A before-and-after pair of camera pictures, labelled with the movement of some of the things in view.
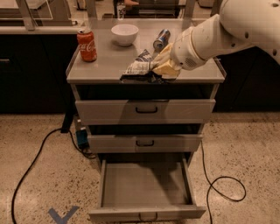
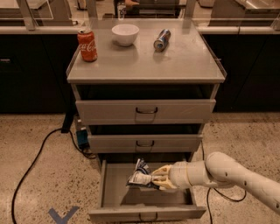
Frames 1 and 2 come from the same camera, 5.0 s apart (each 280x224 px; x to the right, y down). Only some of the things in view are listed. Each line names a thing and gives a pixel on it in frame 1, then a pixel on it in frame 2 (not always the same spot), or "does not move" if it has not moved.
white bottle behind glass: [121, 9] does not move
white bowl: [124, 34] does not move
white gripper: [184, 53] to [178, 175]
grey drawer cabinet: [144, 122] does not move
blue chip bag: [141, 70] to [143, 176]
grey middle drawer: [145, 143] does not move
